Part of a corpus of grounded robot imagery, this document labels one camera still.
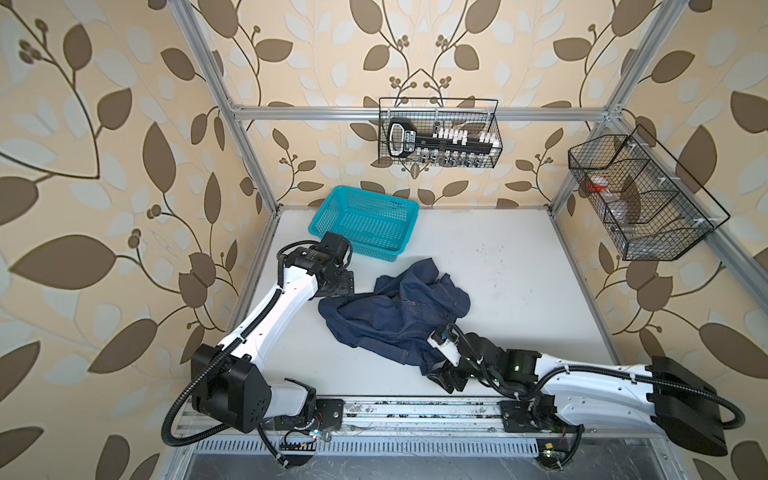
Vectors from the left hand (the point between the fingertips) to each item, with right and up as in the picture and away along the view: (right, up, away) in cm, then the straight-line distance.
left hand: (337, 287), depth 80 cm
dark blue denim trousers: (+16, -9, +1) cm, 19 cm away
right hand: (+27, -21, -2) cm, 34 cm away
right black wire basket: (+79, +21, -7) cm, 82 cm away
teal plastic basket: (+8, +18, +35) cm, 41 cm away
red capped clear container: (+71, +28, 0) cm, 77 cm away
